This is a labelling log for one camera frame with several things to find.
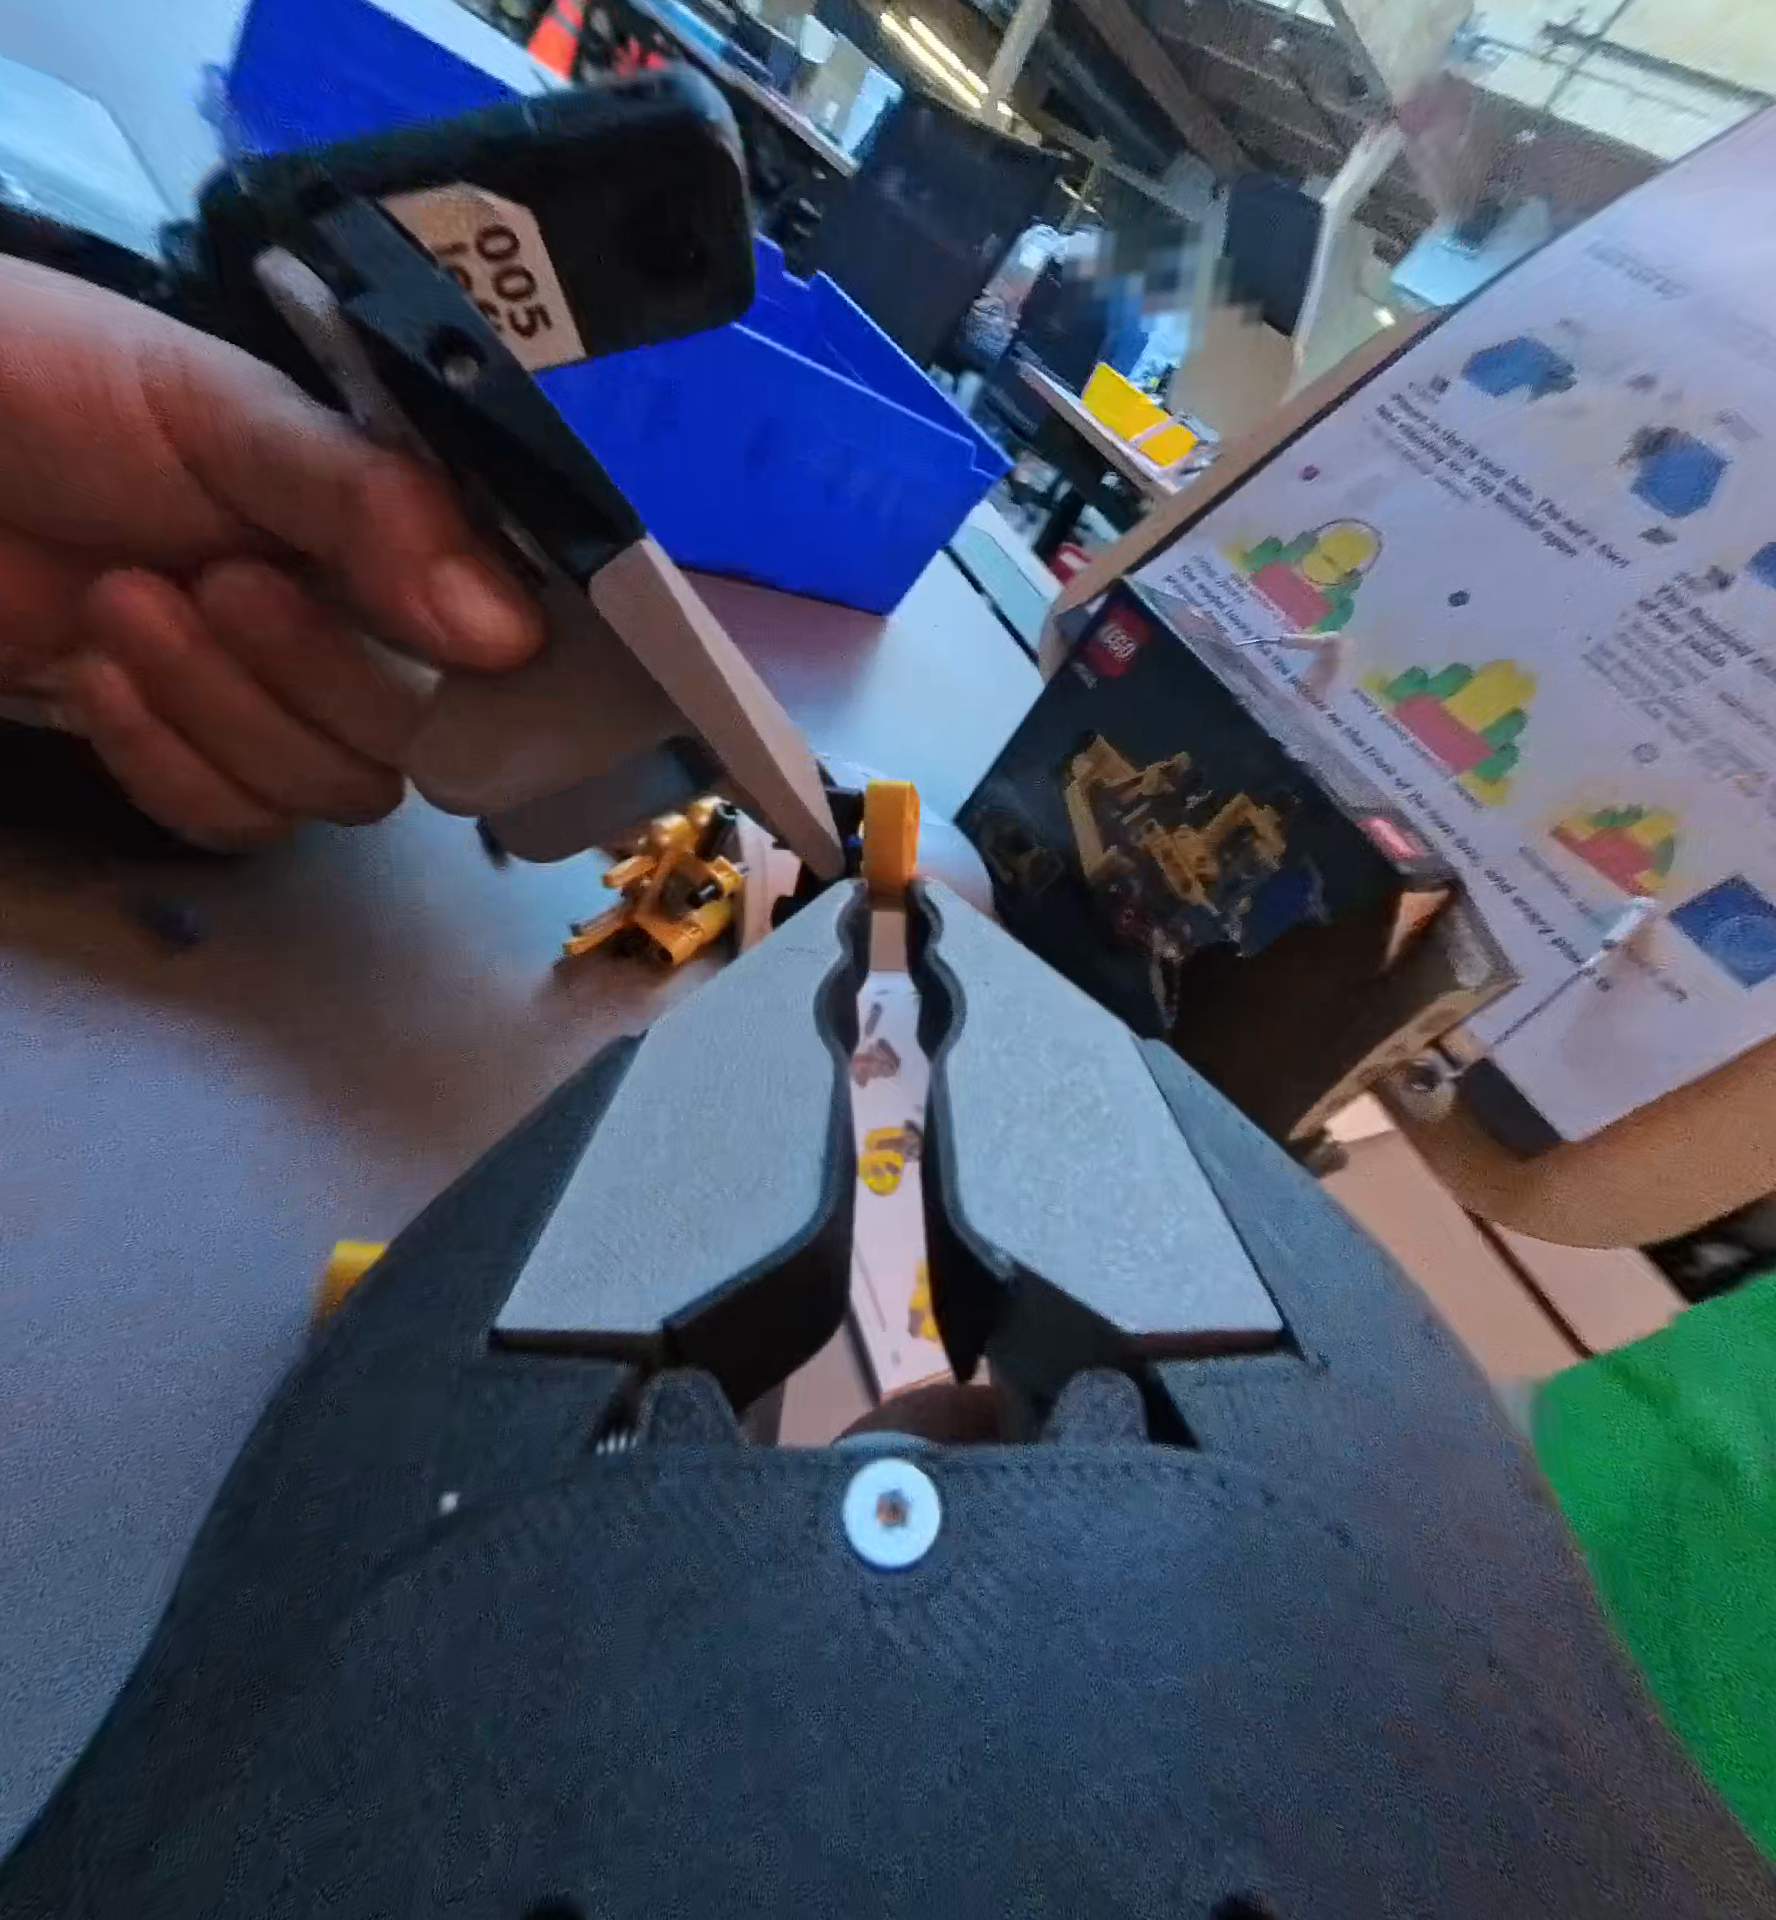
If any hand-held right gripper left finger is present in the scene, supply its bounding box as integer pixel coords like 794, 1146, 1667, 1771
491, 881, 870, 1412

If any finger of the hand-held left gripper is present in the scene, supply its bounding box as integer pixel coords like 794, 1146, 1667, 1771
585, 528, 851, 887
405, 581, 728, 868

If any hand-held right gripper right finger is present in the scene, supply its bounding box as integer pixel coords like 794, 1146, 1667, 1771
907, 881, 1289, 1408

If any yellow lego assembly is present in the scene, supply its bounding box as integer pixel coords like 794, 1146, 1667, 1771
559, 794, 754, 967

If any lego instruction booklet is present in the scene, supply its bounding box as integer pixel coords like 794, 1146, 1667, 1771
846, 971, 972, 1399

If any black lego box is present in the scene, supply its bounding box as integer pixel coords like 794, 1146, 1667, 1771
956, 577, 1521, 1149

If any person's left hand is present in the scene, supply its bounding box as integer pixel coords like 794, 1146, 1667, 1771
0, 237, 548, 858

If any blue plastic bin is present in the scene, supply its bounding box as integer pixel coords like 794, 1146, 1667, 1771
228, 0, 1013, 616

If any black monitor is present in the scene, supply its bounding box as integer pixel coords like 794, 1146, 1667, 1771
813, 96, 1071, 369

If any yellow plastic bin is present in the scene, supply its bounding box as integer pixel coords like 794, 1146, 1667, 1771
1080, 363, 1208, 470

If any green plastic bin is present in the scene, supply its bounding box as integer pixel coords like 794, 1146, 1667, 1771
1519, 1253, 1776, 1920

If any illustrated instruction board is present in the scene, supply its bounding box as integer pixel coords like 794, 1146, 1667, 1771
1127, 60, 1776, 1144

